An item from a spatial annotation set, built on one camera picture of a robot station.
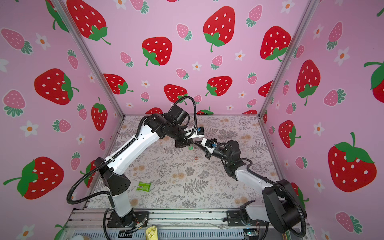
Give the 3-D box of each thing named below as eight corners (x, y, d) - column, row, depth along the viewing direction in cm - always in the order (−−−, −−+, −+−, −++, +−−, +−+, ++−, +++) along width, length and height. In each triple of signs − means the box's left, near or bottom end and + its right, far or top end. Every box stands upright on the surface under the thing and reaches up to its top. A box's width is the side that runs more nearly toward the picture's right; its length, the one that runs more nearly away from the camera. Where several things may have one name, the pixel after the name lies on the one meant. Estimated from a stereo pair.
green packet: (137, 190, 85) (136, 189, 84) (140, 182, 88) (139, 181, 87) (148, 191, 85) (147, 190, 83) (151, 184, 88) (150, 183, 86)
